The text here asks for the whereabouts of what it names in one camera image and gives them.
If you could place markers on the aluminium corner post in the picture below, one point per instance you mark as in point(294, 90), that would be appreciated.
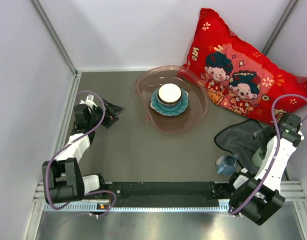
point(54, 36)
point(279, 26)

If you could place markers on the teal scalloped ceramic plate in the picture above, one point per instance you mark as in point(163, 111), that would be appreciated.
point(170, 110)

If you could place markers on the blue speckled ceramic cup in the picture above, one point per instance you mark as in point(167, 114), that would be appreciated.
point(226, 164)

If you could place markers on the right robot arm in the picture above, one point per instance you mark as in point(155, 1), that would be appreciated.
point(258, 196)

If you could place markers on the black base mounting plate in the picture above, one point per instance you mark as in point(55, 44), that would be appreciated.
point(170, 194)

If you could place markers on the aluminium front frame rail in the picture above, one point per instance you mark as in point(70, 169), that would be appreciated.
point(100, 202)

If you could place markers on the pale green cup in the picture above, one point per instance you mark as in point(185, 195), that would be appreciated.
point(257, 158)

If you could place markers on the white ceramic bowl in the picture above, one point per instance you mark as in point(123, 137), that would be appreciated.
point(169, 93)

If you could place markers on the left aluminium corner post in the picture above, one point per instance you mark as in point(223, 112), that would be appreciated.
point(54, 36)

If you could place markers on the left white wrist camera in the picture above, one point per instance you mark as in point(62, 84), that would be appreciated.
point(89, 101)

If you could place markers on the pink translucent plastic bin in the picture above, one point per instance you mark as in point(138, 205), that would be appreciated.
point(185, 79)

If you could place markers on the red cartoon print pillow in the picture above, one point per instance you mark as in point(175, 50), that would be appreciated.
point(238, 77)

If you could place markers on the dark blue ceramic bowl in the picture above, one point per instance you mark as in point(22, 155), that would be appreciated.
point(169, 103)

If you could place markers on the dark grey cloth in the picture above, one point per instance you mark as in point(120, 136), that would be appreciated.
point(244, 140)

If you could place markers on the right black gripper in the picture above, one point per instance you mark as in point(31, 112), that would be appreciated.
point(261, 135)

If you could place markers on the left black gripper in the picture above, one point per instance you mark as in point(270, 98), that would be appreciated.
point(113, 109)

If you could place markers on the right aluminium corner post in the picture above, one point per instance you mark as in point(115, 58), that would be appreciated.
point(279, 26)

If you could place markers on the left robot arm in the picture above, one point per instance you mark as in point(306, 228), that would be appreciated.
point(62, 177)

